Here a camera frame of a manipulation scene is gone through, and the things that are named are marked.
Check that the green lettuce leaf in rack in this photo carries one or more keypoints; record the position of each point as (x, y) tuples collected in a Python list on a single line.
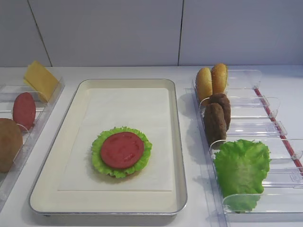
[(241, 167)]

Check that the yellow cheese slice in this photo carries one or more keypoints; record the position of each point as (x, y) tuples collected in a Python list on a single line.
[(42, 80), (26, 79)]

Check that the right clear acrylic rack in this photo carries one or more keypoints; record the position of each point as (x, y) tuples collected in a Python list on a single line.
[(253, 117)]

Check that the clear acrylic rack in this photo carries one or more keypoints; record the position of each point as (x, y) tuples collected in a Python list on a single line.
[(253, 117), (8, 94)]

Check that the brown bun in left rack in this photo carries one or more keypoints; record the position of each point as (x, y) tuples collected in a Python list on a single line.
[(11, 141)]

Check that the brown meat patty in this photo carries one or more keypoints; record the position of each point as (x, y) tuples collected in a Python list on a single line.
[(214, 121), (224, 102)]

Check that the green lettuce leaf on tray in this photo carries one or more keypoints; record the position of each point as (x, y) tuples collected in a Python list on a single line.
[(103, 168)]

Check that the front yellow cheese slice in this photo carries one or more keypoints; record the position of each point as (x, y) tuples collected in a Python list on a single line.
[(42, 80)]

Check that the left sesame bun in rack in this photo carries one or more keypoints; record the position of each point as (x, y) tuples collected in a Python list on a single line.
[(204, 83)]

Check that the rear yellow cheese slice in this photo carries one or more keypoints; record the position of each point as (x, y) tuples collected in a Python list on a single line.
[(26, 79)]

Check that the red strip on right rack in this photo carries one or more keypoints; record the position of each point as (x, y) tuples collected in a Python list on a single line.
[(282, 135)]

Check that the cream metal serving tray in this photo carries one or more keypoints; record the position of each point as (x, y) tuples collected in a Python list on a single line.
[(46, 198)]

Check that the red tomato slice on tray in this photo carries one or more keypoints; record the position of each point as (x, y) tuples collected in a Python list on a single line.
[(122, 150)]

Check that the red tomato slice in rack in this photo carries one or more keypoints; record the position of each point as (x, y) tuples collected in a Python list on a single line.
[(24, 111)]

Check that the white paper tray liner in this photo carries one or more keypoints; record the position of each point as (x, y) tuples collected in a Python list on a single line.
[(145, 109)]

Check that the left clear acrylic rack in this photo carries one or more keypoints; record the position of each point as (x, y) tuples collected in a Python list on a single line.
[(8, 94)]

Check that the right sesame bun in rack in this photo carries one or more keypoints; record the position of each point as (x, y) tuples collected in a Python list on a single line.
[(219, 73)]

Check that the sesame bun in rack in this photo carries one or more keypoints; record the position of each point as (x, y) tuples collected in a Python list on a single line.
[(204, 83), (219, 73)]

